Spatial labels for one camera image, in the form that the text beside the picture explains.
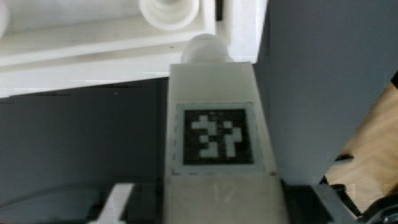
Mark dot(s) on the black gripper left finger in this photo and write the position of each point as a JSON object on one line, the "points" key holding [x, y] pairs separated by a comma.
{"points": [[130, 205]]}

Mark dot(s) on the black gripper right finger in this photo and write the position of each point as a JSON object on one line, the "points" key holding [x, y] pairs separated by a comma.
{"points": [[318, 204]]}

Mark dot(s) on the white table leg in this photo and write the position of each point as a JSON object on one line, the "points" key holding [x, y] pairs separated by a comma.
{"points": [[222, 187]]}

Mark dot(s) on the white square table top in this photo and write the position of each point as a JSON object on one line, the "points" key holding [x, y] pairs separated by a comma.
{"points": [[80, 43]]}

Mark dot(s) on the white U-shaped obstacle fence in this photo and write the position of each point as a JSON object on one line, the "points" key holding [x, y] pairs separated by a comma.
{"points": [[240, 21]]}

